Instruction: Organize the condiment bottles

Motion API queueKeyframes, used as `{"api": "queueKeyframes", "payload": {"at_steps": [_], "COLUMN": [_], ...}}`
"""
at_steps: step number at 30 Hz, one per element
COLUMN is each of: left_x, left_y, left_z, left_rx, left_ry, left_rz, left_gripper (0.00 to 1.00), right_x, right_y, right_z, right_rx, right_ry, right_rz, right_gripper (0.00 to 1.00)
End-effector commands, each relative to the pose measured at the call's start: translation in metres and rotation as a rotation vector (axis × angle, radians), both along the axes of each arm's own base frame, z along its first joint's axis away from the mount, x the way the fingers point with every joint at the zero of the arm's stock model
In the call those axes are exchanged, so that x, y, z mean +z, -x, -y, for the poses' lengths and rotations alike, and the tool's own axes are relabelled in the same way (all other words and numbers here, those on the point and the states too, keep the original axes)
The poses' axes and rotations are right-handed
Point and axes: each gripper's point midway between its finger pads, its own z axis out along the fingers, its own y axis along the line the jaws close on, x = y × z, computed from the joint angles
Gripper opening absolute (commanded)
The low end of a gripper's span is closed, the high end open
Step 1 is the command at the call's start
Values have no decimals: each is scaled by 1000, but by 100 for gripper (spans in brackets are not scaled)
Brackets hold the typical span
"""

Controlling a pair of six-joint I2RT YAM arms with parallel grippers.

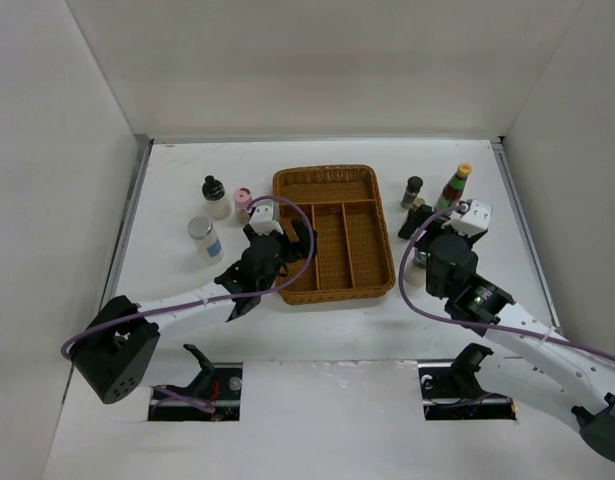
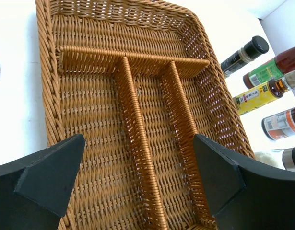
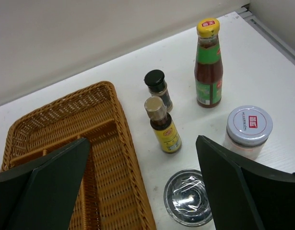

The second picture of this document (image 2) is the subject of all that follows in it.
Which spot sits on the black cap pepper bottle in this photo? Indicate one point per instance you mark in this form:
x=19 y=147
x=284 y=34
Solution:
x=246 y=54

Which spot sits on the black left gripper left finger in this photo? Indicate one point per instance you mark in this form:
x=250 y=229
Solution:
x=35 y=190

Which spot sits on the green label yellow cap bottle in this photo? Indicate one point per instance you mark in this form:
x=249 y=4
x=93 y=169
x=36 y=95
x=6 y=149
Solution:
x=275 y=68

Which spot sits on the yellow label oil bottle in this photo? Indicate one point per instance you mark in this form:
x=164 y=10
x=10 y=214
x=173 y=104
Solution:
x=264 y=93

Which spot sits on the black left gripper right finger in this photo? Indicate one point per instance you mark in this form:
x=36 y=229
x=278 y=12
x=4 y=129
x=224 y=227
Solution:
x=243 y=193

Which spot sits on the clear lid salt grinder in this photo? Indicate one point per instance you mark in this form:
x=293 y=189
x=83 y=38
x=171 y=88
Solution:
x=279 y=158

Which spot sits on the orange label sauce jar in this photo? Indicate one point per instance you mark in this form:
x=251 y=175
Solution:
x=280 y=125

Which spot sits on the brown wicker divided basket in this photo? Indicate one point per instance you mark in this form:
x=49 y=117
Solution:
x=138 y=79

